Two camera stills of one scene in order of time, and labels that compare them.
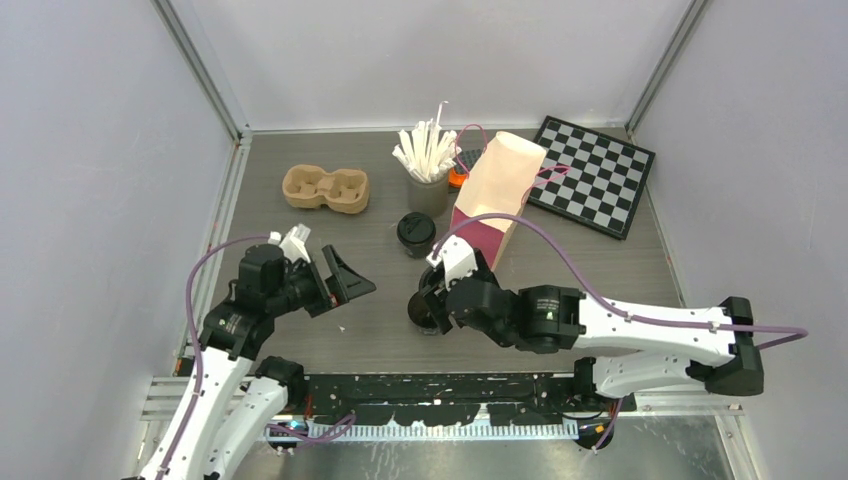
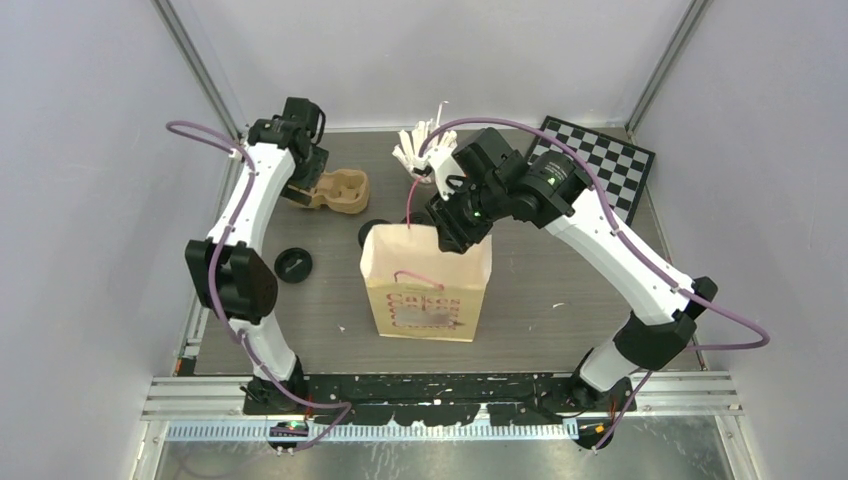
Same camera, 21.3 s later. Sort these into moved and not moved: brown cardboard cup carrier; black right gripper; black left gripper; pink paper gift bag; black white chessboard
Moved: pink paper gift bag; black right gripper; black left gripper
Not moved: brown cardboard cup carrier; black white chessboard
